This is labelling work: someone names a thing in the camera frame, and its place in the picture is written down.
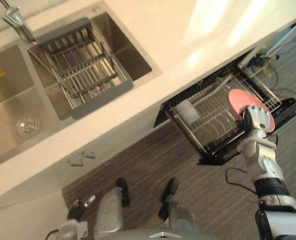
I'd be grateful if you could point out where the black floor cable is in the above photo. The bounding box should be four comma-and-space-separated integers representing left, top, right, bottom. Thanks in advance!
269, 53, 296, 101

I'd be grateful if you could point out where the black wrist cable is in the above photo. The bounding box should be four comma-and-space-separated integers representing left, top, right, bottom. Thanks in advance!
225, 167, 258, 195

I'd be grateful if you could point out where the grey robot torso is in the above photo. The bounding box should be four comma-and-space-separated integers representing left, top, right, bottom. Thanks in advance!
119, 219, 242, 240

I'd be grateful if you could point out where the black dishwasher drawer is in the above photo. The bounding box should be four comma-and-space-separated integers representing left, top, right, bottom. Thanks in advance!
152, 48, 296, 167

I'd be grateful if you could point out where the white cup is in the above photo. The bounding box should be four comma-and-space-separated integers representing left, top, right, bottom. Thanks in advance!
175, 99, 201, 124

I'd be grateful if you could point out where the right silver robot leg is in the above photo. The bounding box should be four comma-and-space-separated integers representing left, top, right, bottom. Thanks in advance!
157, 177, 198, 229

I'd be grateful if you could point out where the yellow cable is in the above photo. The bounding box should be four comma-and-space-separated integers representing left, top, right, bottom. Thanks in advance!
249, 52, 272, 78

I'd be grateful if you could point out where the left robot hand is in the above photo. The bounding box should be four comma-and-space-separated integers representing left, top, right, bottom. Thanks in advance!
67, 194, 97, 222

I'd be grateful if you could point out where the pink round dish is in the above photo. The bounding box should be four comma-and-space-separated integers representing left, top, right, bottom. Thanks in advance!
227, 88, 277, 134

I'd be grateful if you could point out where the wire dish rack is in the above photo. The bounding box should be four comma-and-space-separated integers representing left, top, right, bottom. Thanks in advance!
166, 72, 283, 157

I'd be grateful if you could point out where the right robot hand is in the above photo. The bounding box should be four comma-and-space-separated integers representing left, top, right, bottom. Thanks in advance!
237, 105, 273, 132

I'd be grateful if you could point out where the pale blue furniture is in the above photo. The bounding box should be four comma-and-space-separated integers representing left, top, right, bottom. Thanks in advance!
269, 14, 296, 55

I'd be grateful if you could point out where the chrome faucet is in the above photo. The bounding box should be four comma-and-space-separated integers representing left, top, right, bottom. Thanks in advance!
0, 0, 38, 45

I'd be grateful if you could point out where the round sink drain strainer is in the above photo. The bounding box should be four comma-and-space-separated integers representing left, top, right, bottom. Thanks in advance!
15, 113, 41, 138

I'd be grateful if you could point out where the metal cabinet handle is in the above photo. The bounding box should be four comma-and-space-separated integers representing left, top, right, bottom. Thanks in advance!
67, 159, 84, 168
80, 150, 97, 160

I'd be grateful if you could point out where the grey-handled sink drain basket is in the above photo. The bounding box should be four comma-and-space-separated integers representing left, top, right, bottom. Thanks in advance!
35, 16, 135, 120

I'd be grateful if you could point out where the stainless steel double sink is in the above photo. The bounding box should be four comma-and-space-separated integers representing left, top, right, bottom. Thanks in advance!
0, 0, 163, 171

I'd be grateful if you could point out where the silver robot leg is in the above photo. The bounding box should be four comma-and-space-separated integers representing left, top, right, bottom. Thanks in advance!
157, 177, 198, 229
93, 177, 132, 240

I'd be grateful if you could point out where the left silver robot leg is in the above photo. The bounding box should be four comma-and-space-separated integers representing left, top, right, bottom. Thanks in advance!
93, 177, 132, 240

